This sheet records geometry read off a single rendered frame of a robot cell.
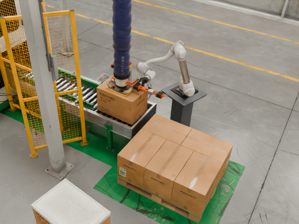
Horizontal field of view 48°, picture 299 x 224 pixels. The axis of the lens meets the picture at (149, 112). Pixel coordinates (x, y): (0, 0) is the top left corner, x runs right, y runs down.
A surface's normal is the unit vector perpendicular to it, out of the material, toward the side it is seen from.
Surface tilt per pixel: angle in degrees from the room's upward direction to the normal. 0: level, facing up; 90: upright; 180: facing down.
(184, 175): 0
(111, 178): 0
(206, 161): 0
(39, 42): 90
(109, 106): 90
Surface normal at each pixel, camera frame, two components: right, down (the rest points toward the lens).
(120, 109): -0.51, 0.51
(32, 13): 0.87, 0.34
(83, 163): 0.05, -0.78
